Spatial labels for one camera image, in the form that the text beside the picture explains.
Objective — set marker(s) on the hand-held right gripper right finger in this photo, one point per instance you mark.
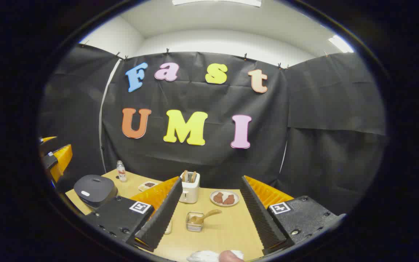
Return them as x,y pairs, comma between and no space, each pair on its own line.
258,218

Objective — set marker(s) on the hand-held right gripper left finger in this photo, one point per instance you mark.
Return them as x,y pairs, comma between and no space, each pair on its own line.
166,214

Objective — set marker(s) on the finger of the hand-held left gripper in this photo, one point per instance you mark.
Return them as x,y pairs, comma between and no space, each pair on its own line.
62,160
49,139

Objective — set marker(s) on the wooden spoon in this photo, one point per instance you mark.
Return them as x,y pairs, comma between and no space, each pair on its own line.
209,214

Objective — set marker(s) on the dark grey rice cooker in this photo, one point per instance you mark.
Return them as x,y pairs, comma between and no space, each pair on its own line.
95,189

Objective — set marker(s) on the clear plastic box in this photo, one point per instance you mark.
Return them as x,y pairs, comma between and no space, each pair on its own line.
168,227

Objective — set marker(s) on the white toaster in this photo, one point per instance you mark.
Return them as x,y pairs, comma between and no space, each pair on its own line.
189,193

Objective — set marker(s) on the white divided condiment dish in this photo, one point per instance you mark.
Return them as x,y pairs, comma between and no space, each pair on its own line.
147,186

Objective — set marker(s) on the brown meat piece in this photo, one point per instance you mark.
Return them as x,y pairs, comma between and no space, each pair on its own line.
218,198
229,199

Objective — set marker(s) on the toasted bread slice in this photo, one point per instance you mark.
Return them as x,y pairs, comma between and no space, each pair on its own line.
184,176
193,177

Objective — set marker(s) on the white round plate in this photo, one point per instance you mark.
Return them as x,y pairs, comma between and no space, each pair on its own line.
224,191

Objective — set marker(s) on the white cloth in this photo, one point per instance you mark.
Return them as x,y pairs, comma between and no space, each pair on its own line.
202,257

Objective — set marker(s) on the clear plastic water bottle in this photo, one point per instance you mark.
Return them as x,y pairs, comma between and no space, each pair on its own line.
121,173

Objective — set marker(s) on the black backdrop cloth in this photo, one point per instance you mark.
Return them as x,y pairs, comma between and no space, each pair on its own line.
202,163

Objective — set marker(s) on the ceiling light panel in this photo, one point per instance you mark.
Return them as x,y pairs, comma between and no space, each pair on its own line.
340,43
216,2

